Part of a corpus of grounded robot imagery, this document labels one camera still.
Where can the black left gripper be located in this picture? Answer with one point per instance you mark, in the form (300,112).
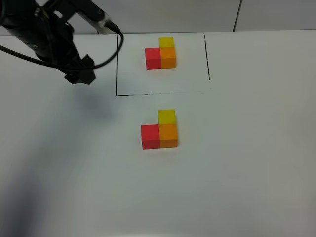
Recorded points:
(60,51)

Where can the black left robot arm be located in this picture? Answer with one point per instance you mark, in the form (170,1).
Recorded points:
(24,20)

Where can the red template block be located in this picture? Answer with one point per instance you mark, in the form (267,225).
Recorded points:
(153,58)

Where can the orange template block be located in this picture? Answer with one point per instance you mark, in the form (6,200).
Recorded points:
(168,57)

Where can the yellow template block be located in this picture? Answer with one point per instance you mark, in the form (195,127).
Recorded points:
(166,42)

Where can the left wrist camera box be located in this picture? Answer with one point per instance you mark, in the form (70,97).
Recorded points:
(92,14)

